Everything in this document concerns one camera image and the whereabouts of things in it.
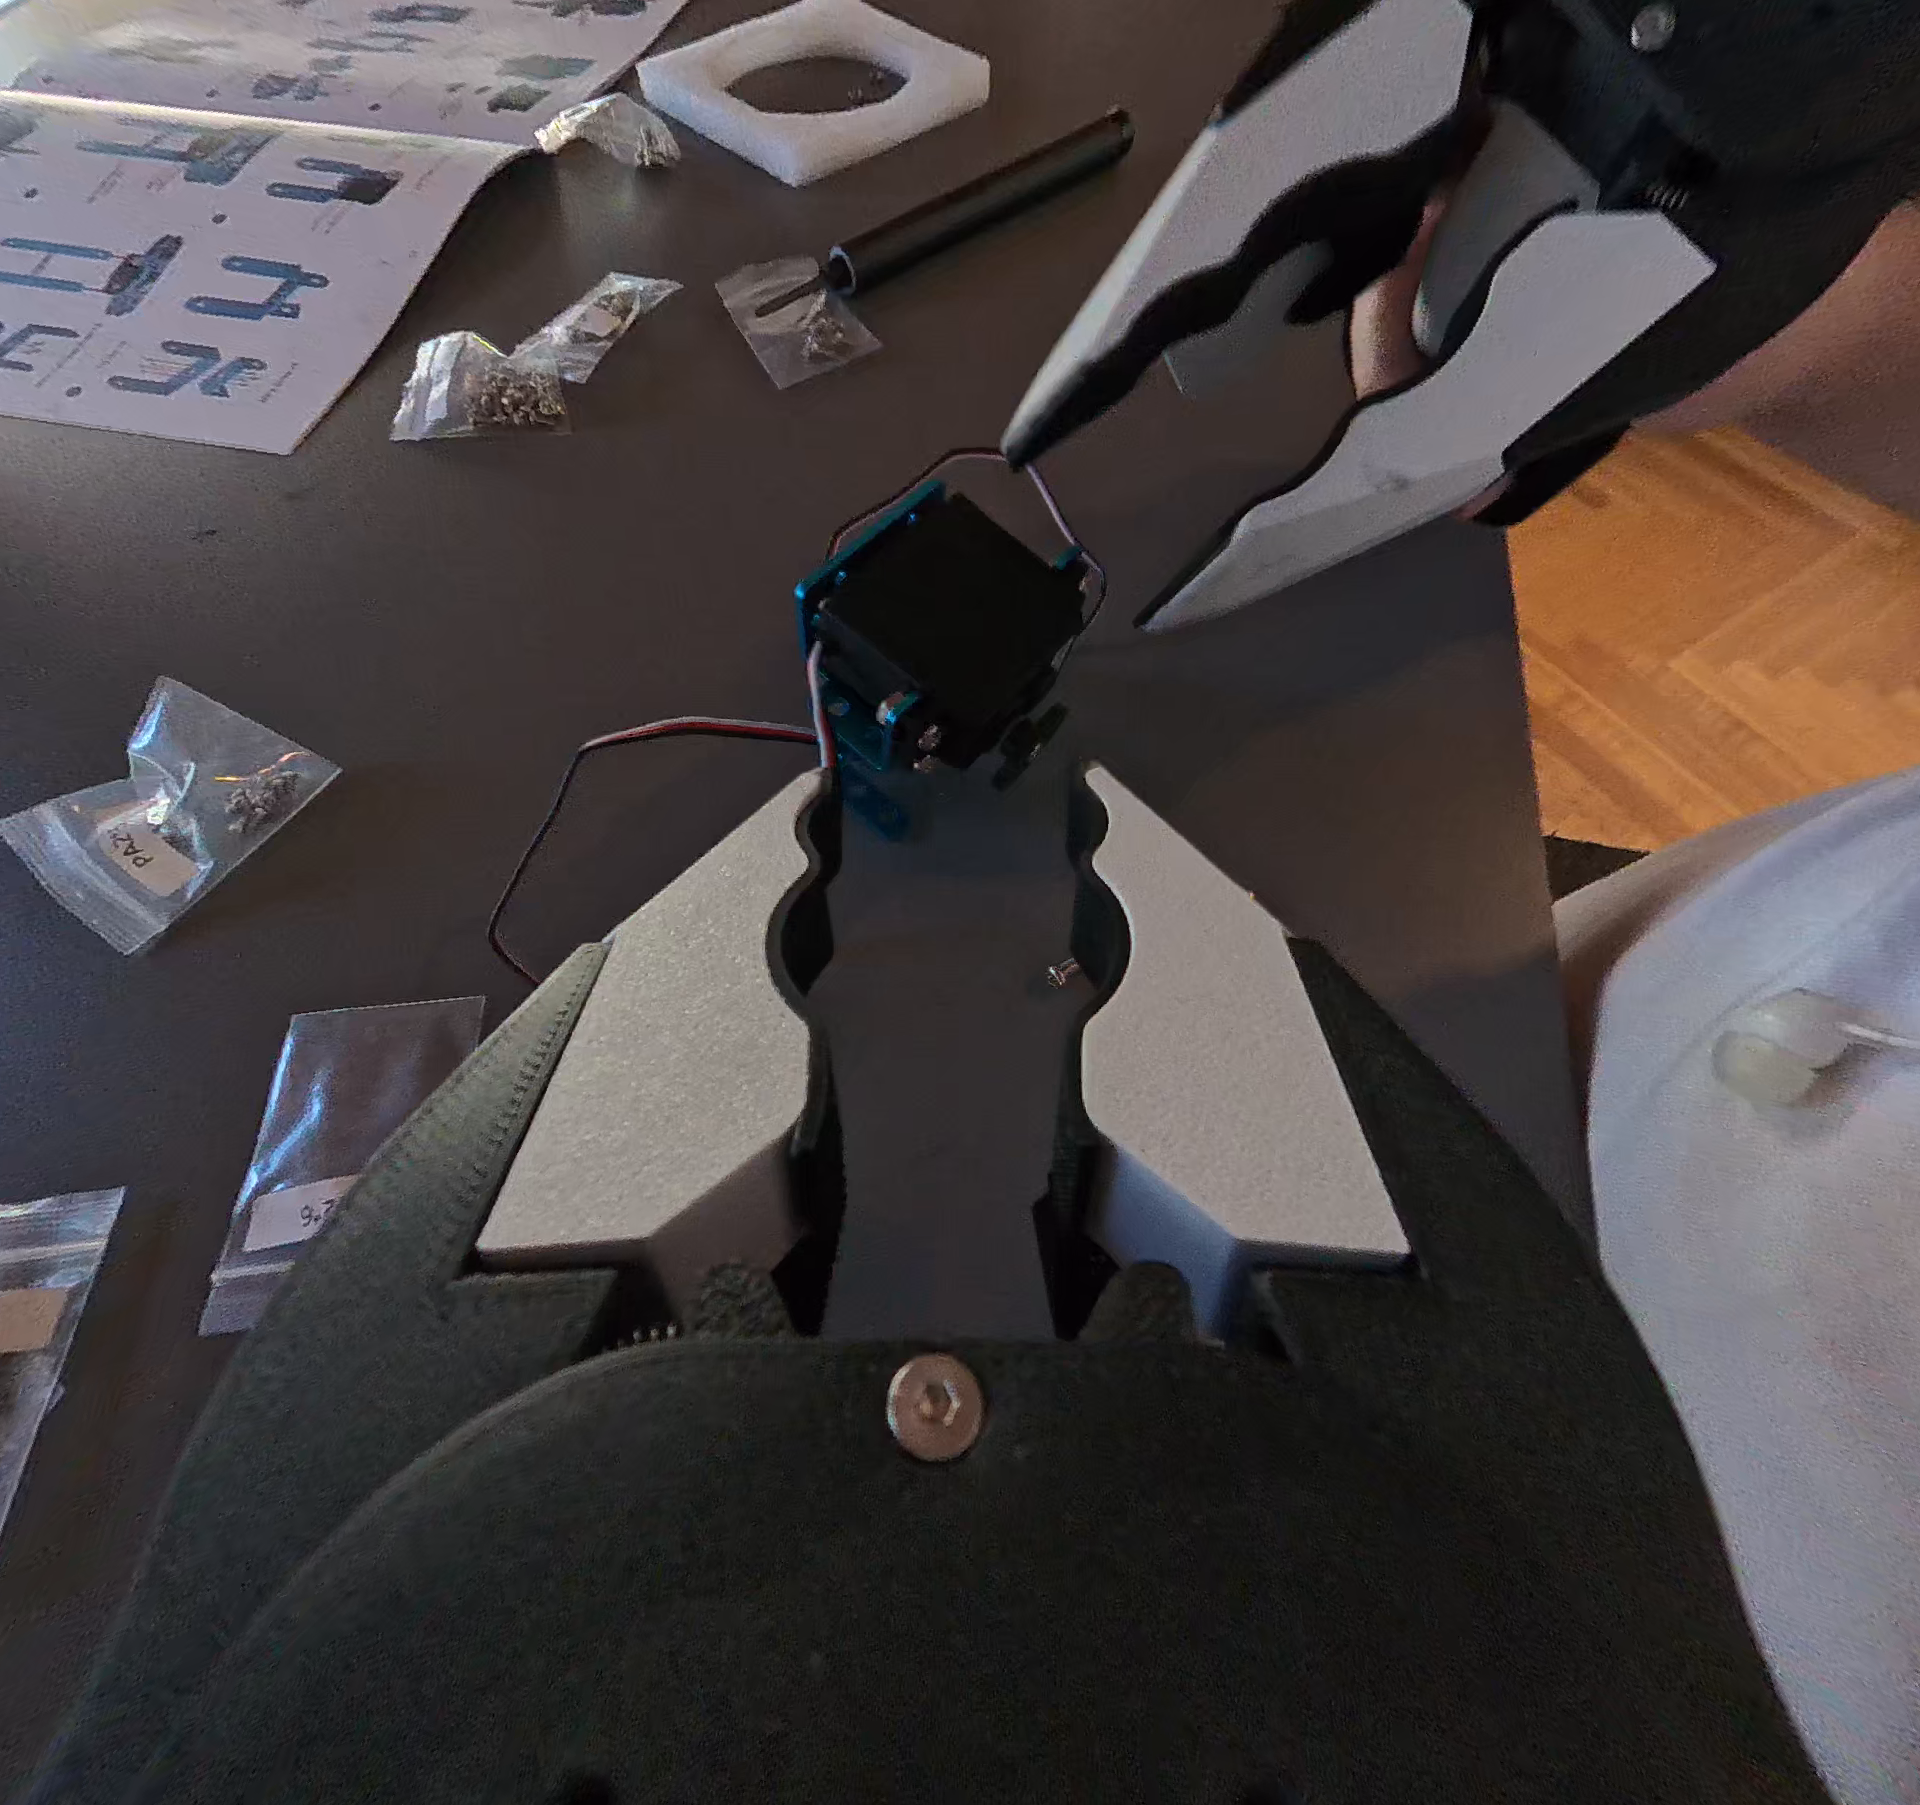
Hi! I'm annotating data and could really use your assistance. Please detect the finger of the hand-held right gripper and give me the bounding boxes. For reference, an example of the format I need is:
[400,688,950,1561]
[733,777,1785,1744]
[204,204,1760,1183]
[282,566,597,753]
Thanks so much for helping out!
[1133,204,1722,638]
[999,0,1484,476]

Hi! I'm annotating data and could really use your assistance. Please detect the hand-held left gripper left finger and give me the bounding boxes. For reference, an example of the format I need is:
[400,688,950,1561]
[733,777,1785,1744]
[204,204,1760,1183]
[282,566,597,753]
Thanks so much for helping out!
[473,766,844,1273]

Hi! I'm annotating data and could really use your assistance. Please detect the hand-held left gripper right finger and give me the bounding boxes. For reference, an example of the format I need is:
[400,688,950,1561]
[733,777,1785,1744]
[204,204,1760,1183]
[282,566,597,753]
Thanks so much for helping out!
[1058,763,1417,1341]

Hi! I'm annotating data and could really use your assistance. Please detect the black servo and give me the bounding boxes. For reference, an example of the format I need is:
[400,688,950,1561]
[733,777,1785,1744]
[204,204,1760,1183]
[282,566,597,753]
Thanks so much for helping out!
[791,477,1113,848]

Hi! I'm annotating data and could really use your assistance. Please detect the person's right forearm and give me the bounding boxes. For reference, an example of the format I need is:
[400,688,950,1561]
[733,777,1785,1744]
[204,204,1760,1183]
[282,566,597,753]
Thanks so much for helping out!
[1626,209,1920,487]

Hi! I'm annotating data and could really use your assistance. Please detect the dark grey desk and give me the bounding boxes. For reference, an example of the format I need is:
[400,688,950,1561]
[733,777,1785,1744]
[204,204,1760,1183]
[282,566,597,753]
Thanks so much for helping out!
[0,0,1600,1805]

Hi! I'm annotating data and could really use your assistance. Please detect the person's right hand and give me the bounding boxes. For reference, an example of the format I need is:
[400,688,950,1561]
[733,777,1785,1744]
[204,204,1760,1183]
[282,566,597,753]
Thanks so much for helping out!
[1343,202,1450,404]

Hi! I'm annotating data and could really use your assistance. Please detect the black cylinder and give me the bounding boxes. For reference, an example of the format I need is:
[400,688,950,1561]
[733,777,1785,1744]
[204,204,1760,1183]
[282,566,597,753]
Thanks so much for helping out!
[826,108,1134,294]

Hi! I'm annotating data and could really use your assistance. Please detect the clear bag with white label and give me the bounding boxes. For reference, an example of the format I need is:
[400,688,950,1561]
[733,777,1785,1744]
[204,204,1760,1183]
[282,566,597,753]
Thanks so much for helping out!
[200,994,491,1341]

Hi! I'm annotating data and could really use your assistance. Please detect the clear plastic bag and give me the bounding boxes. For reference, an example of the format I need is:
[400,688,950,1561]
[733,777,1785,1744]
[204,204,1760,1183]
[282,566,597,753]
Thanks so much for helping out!
[716,253,884,389]

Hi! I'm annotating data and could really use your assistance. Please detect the clear bag with dark screws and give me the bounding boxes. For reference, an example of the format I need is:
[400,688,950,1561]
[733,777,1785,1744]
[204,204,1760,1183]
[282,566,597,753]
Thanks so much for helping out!
[0,676,343,956]

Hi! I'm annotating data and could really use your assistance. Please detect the white shirt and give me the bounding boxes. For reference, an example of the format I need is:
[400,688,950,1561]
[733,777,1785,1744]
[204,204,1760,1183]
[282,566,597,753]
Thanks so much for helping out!
[1554,770,1920,1805]

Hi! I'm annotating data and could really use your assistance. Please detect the small crumpled clear bag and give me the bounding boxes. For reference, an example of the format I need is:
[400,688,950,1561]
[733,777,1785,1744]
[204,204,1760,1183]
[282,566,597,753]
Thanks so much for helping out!
[534,94,683,169]

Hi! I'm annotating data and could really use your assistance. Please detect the clear bag with two nuts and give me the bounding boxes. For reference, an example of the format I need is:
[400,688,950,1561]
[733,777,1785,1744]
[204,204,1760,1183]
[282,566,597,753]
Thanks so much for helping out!
[0,1189,130,1539]

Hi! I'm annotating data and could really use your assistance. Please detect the narrow clear bag with screws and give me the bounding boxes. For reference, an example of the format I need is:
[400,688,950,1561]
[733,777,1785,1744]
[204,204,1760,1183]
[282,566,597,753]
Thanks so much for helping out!
[517,273,683,384]

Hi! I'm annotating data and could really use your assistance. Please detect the clear bag with silver screws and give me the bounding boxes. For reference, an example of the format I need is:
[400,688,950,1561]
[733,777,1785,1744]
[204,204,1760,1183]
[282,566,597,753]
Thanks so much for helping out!
[389,333,577,441]

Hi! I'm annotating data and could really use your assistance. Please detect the printed instruction sheet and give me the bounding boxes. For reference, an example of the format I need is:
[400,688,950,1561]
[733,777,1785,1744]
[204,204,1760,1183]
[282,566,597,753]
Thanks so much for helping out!
[0,0,716,458]

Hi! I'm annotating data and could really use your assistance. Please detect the white foam frame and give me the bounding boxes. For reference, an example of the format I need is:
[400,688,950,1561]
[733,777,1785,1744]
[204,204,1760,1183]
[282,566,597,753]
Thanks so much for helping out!
[637,0,993,192]

